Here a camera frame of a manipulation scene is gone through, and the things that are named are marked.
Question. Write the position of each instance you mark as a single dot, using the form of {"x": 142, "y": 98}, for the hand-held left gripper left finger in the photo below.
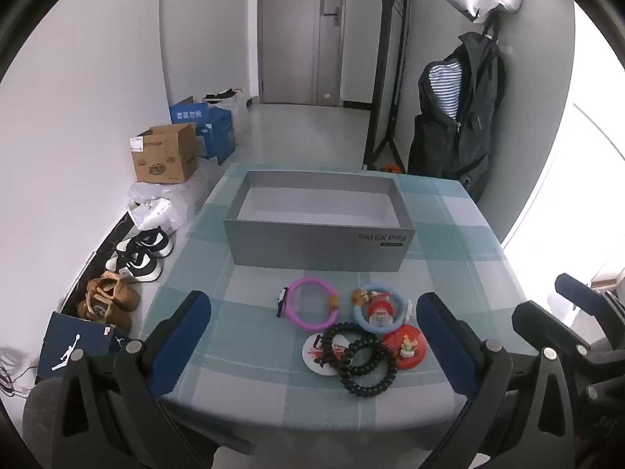
{"x": 183, "y": 342}

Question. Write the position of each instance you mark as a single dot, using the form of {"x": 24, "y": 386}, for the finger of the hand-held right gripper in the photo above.
{"x": 542, "y": 322}
{"x": 581, "y": 293}

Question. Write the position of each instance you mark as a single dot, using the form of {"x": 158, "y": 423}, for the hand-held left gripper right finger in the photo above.
{"x": 442, "y": 347}

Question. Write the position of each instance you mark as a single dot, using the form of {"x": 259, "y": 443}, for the grey cardboard box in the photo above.
{"x": 312, "y": 249}

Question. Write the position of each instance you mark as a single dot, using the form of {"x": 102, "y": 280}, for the black and white sneaker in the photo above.
{"x": 146, "y": 242}
{"x": 136, "y": 265}

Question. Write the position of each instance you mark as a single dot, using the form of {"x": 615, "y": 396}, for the navy shoe box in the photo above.
{"x": 63, "y": 347}

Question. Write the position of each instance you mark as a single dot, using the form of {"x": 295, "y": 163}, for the pile of white plastic bags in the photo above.
{"x": 161, "y": 200}

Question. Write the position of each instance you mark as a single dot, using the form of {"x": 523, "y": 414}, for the grey chair seat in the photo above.
{"x": 41, "y": 415}

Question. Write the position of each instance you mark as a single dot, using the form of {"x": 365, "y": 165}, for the brown cardboard box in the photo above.
{"x": 166, "y": 161}

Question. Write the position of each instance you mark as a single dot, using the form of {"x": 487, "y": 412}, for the small orange object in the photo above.
{"x": 390, "y": 167}

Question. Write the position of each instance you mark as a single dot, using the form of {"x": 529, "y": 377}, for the black jacket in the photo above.
{"x": 454, "y": 146}

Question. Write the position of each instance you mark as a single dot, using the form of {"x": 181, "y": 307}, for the blue cardboard box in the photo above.
{"x": 219, "y": 132}

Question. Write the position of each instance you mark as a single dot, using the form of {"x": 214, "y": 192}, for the white plastic bag with shoes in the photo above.
{"x": 239, "y": 107}

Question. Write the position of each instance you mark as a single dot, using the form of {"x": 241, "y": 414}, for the striped shirt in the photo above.
{"x": 447, "y": 88}

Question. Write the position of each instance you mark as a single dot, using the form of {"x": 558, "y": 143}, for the black metal rack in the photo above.
{"x": 385, "y": 58}

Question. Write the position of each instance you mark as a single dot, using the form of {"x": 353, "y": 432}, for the grey door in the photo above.
{"x": 293, "y": 34}

